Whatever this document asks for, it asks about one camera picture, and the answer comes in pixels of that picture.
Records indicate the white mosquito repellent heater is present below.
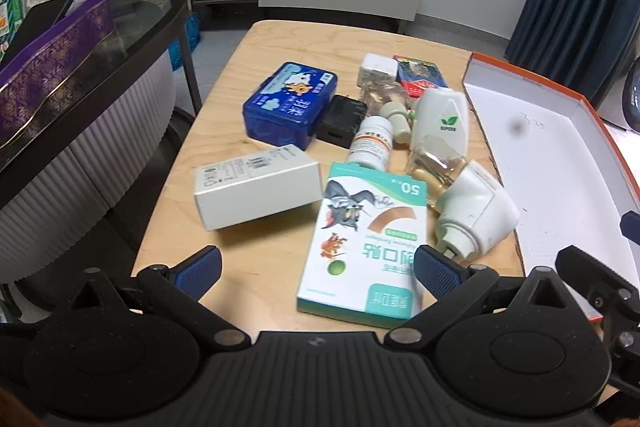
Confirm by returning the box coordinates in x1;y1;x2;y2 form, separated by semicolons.
406;88;472;170
417;159;522;262

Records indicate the white pill bottle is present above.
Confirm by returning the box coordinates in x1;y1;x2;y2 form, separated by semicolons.
346;115;396;172

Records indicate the black phone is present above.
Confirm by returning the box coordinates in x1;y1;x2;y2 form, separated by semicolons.
0;0;75;62

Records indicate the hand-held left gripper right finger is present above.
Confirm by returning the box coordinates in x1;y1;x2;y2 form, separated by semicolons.
390;245;571;353

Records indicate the blue plastic bag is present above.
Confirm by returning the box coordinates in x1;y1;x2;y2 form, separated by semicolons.
167;12;203;70

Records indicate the green white bandage box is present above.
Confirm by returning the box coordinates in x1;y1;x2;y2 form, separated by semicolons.
295;162;430;329

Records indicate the black charger adapter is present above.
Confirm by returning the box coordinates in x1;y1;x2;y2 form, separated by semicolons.
315;94;369;151

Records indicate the blue cartoon tin box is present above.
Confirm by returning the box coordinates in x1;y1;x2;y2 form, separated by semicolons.
242;61;338;152

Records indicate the white cube charger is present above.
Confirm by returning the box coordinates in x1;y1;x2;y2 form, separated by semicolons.
357;53;399;88

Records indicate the white cardboard box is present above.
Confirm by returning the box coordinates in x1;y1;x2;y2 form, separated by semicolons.
194;143;323;232

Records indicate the curved glass-top desk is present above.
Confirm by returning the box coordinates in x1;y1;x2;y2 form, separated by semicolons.
0;0;203;283

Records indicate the green white medicine box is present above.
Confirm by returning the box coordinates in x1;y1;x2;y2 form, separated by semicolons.
0;0;26;50

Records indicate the purple brocade box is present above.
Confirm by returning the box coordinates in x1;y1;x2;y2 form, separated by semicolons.
0;0;115;148

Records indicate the orange-edged cardboard box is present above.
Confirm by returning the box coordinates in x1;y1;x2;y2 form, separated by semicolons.
461;52;640;323

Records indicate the red blue card box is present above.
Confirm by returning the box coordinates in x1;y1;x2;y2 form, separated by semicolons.
392;55;449;100

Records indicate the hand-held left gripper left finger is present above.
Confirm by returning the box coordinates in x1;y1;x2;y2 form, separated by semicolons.
70;245;251;353

